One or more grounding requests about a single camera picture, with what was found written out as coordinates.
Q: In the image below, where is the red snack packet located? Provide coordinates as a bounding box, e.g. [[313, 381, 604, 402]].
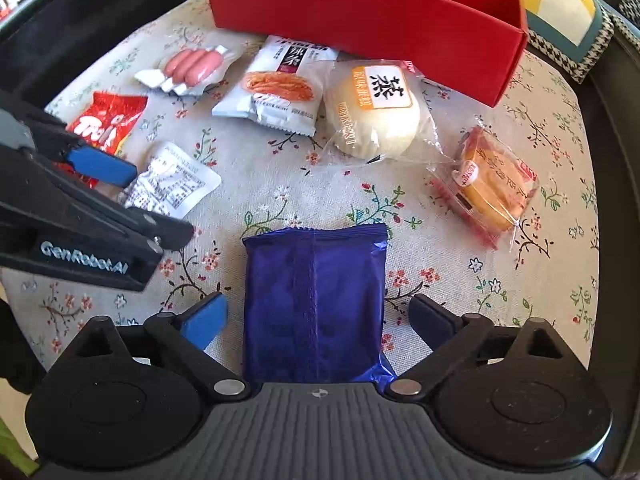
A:
[[58, 91, 148, 188]]

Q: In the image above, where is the small white sachet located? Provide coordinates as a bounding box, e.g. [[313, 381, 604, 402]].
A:
[[119, 141, 221, 219]]

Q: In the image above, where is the pink sausages packet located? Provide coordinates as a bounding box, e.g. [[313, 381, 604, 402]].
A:
[[134, 44, 244, 96]]

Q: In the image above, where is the dark blue snack packet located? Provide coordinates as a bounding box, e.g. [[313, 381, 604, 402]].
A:
[[243, 223, 396, 390]]

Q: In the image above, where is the meat floss cake packet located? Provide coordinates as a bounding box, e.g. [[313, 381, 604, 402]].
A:
[[430, 125, 539, 249]]

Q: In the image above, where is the white noodle snack packet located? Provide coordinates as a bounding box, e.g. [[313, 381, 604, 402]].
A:
[[212, 35, 340, 136]]

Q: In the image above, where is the round white bun packet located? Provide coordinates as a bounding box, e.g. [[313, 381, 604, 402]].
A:
[[323, 60, 445, 165]]

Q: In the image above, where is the red cardboard box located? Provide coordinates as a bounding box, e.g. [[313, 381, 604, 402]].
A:
[[209, 0, 528, 106]]

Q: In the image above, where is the black glossy side table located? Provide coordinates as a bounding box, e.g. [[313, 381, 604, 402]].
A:
[[1, 0, 186, 107]]

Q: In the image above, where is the floral cushion cover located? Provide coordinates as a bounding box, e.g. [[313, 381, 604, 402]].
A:
[[0, 0, 601, 401]]

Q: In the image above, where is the teal lion sofa cover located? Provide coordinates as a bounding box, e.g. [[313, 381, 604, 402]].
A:
[[523, 0, 639, 82]]

